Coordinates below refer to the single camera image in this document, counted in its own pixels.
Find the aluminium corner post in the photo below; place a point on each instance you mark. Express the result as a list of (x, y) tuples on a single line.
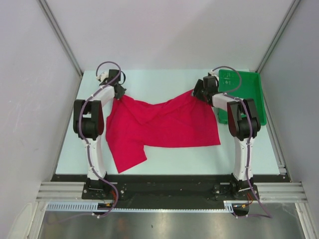
[(279, 33), (48, 13)]

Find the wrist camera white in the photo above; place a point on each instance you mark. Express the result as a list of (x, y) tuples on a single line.
[(212, 73), (103, 76)]

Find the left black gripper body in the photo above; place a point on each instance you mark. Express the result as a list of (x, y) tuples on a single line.
[(121, 92)]

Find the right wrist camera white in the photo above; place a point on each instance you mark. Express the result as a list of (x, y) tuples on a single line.
[(212, 73)]

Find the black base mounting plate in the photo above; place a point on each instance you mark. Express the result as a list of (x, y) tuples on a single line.
[(211, 187)]

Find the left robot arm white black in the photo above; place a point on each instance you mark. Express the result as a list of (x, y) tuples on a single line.
[(88, 119)]

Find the left aluminium corner post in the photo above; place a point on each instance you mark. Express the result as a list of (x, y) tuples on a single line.
[(48, 13)]

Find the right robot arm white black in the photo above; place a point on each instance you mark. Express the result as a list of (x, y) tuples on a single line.
[(243, 123)]

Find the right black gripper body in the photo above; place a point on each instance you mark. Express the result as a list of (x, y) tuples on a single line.
[(202, 91)]

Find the right aluminium corner post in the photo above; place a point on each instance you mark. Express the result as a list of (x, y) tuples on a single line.
[(279, 33)]

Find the slotted cable duct grey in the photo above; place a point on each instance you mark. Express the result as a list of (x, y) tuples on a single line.
[(100, 207)]

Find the aluminium frame rail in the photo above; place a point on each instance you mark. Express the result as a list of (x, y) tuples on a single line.
[(286, 192)]

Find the red t-shirt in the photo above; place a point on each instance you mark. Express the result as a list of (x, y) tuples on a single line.
[(183, 121)]

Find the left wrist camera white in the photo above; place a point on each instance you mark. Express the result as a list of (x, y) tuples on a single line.
[(103, 76)]

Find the green plastic tray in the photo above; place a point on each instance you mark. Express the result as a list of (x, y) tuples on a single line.
[(250, 88)]

